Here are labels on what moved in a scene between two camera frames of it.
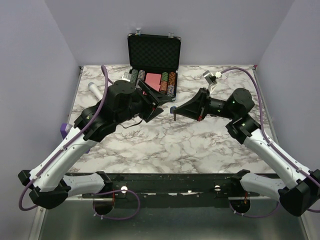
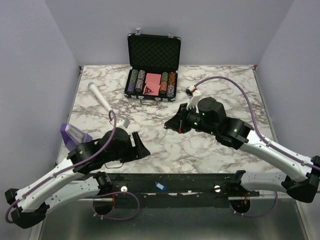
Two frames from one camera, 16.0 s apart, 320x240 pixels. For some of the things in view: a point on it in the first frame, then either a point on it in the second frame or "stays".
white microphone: (94, 89) stays
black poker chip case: (154, 59) stays
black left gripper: (150, 110) → (137, 152)
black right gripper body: (205, 107) → (189, 118)
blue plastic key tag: (172, 109) → (160, 186)
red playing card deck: (153, 80) stays
